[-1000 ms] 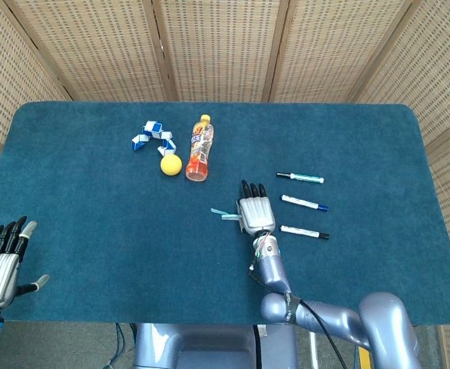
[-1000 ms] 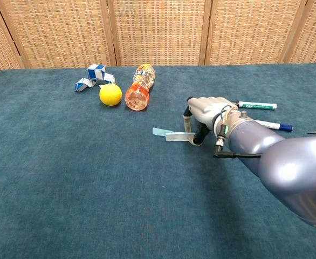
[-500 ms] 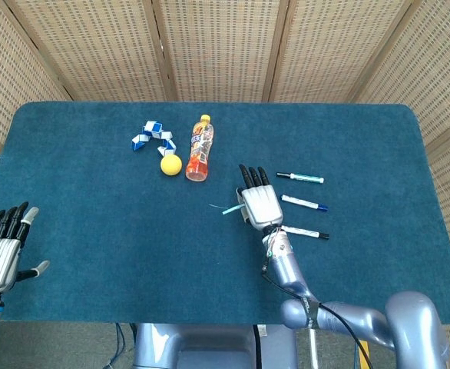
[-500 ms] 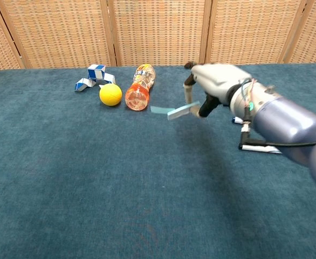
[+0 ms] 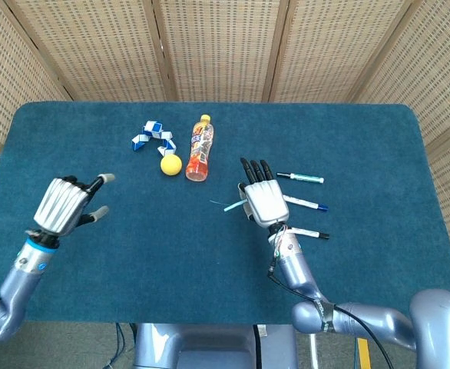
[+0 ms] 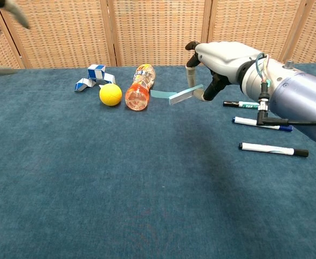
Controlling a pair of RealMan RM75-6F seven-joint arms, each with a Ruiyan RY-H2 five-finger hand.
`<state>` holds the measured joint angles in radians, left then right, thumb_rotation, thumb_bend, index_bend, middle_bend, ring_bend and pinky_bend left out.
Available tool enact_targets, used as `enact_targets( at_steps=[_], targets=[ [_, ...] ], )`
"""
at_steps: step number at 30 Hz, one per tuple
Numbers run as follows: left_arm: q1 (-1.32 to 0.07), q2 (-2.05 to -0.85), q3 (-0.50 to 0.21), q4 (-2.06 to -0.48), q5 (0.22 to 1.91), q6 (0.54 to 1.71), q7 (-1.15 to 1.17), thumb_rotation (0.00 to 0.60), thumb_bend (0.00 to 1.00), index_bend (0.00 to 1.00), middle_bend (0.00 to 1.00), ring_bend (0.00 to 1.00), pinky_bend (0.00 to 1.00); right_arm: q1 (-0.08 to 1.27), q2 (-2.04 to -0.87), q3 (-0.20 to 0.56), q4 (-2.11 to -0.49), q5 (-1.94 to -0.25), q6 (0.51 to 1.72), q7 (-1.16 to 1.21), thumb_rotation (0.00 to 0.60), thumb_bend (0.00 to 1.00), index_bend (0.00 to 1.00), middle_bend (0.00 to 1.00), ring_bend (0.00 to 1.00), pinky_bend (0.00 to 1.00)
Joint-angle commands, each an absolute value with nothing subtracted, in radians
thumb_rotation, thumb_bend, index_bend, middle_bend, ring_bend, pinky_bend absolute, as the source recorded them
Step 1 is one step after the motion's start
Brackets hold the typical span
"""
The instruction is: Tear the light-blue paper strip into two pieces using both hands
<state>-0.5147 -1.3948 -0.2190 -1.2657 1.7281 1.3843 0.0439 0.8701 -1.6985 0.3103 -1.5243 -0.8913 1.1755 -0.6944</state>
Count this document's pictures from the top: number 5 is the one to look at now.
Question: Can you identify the white marker black cap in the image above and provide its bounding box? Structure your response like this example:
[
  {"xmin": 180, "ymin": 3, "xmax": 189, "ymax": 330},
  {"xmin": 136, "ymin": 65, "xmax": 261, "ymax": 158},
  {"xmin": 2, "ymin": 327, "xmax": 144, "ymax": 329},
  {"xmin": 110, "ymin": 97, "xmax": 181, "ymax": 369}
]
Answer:
[{"xmin": 289, "ymin": 226, "xmax": 330, "ymax": 241}]

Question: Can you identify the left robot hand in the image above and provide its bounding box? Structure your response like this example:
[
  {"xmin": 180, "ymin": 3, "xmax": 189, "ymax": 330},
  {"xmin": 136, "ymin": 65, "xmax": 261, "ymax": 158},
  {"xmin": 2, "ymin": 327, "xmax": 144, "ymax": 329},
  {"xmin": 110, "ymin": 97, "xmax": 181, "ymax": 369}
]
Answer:
[{"xmin": 25, "ymin": 173, "xmax": 116, "ymax": 238}]

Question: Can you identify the grey robot torso base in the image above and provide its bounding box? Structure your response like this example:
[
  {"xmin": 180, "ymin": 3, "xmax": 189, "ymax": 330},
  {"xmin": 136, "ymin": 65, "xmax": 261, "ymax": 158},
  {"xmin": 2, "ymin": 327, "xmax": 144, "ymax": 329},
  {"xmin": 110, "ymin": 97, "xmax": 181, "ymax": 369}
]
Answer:
[{"xmin": 132, "ymin": 323, "xmax": 297, "ymax": 369}]

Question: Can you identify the marker with teal label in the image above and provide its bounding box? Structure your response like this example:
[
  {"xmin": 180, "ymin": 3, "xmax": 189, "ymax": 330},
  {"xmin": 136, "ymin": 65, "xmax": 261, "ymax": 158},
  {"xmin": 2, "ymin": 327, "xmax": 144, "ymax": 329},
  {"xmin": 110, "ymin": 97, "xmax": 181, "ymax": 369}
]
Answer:
[{"xmin": 276, "ymin": 171, "xmax": 325, "ymax": 185}]

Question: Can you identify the blue white snake puzzle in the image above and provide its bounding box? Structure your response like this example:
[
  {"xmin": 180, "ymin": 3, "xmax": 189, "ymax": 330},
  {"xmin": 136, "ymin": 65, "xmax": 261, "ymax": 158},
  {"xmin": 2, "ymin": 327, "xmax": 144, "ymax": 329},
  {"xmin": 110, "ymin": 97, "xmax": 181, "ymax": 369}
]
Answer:
[{"xmin": 129, "ymin": 119, "xmax": 177, "ymax": 157}]

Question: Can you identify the white marker blue cap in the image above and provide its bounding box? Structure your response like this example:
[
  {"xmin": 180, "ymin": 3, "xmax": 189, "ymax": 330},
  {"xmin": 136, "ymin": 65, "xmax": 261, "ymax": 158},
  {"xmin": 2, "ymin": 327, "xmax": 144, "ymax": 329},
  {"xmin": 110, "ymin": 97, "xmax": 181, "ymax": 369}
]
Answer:
[{"xmin": 282, "ymin": 194, "xmax": 329, "ymax": 212}]

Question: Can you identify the yellow ball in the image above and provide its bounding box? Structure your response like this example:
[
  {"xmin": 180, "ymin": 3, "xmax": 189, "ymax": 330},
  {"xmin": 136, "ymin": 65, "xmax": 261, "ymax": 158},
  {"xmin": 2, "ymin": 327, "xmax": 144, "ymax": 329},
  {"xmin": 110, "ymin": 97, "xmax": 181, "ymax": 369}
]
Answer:
[{"xmin": 160, "ymin": 154, "xmax": 183, "ymax": 177}]

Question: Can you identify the woven bamboo folding screen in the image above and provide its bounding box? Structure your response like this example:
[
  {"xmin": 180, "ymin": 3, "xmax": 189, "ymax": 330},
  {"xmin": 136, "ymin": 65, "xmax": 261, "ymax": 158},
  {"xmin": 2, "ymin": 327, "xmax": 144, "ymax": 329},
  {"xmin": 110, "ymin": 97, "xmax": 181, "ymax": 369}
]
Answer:
[{"xmin": 0, "ymin": 0, "xmax": 450, "ymax": 266}]

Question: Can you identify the blue table mat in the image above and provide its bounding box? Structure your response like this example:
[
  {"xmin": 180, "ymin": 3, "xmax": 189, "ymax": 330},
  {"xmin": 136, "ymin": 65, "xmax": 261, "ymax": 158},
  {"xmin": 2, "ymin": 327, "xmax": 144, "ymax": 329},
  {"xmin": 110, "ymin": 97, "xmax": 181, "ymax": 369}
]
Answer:
[{"xmin": 0, "ymin": 101, "xmax": 450, "ymax": 327}]

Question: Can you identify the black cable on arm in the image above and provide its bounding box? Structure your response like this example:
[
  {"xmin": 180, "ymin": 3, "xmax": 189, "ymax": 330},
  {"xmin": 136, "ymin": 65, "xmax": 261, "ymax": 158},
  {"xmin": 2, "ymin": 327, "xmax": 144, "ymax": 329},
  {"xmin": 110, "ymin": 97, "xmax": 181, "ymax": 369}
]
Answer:
[{"xmin": 266, "ymin": 253, "xmax": 395, "ymax": 369}]

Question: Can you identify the blue cable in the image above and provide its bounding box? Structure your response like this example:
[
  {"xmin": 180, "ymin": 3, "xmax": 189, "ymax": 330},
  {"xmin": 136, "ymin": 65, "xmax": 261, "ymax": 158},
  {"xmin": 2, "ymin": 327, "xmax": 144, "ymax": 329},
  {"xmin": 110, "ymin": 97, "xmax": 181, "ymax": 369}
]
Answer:
[{"xmin": 105, "ymin": 323, "xmax": 128, "ymax": 369}]

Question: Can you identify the orange drink bottle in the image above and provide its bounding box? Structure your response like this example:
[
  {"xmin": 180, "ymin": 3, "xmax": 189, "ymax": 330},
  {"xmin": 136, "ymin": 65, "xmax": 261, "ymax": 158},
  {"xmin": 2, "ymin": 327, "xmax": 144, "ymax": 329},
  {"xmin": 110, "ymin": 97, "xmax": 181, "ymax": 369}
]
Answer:
[{"xmin": 185, "ymin": 114, "xmax": 216, "ymax": 182}]

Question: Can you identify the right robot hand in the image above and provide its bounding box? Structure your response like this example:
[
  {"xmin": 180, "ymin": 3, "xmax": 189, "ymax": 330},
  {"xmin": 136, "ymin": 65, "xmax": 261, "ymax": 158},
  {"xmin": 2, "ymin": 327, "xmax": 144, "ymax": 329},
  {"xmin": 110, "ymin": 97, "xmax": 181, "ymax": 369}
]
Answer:
[{"xmin": 237, "ymin": 156, "xmax": 290, "ymax": 231}]

